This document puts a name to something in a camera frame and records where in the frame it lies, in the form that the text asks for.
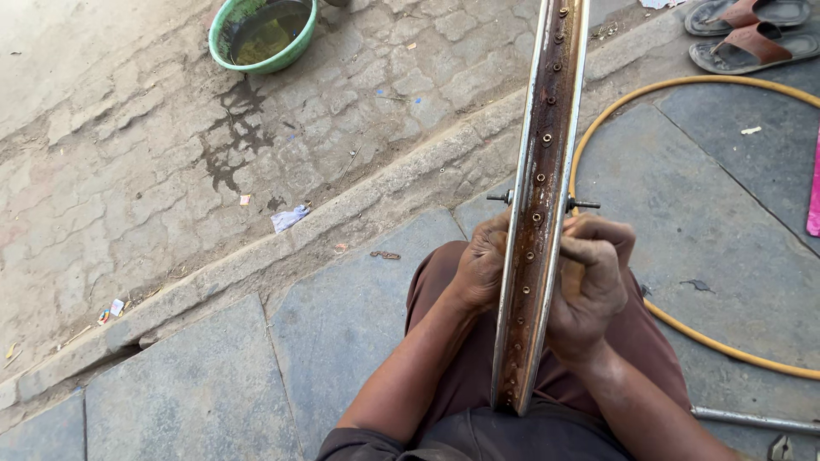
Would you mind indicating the person's left hand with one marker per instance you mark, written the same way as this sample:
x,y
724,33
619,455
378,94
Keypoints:
x,y
477,269

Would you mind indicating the person's right hand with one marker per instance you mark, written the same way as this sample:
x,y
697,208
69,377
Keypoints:
x,y
589,301

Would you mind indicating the person's left fingers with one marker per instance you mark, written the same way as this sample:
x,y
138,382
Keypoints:
x,y
498,232

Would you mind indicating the rusty chrome bicycle wheel rim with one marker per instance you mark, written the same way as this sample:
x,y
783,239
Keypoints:
x,y
541,147

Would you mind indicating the rusty metal scrap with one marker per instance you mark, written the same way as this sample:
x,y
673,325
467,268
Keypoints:
x,y
385,255

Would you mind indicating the person's brown trousers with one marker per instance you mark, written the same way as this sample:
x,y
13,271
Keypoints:
x,y
467,378

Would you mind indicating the person's dark shirt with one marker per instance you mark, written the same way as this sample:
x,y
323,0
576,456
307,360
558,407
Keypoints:
x,y
512,438

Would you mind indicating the white plastic scrap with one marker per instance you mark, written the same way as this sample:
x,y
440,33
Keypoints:
x,y
288,218

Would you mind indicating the small white paper scrap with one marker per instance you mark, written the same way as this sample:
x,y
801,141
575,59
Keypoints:
x,y
751,130

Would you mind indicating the green plastic basin with water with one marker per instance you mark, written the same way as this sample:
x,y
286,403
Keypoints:
x,y
262,35

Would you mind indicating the pink plastic strip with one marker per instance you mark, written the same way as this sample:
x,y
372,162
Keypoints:
x,y
814,192

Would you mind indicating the grey metal rod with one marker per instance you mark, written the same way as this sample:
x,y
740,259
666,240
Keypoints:
x,y
756,421

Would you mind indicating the small metal tool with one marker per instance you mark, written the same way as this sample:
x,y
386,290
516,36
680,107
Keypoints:
x,y
780,449

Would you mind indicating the coloured paper scraps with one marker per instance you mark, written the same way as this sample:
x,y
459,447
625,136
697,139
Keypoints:
x,y
114,309

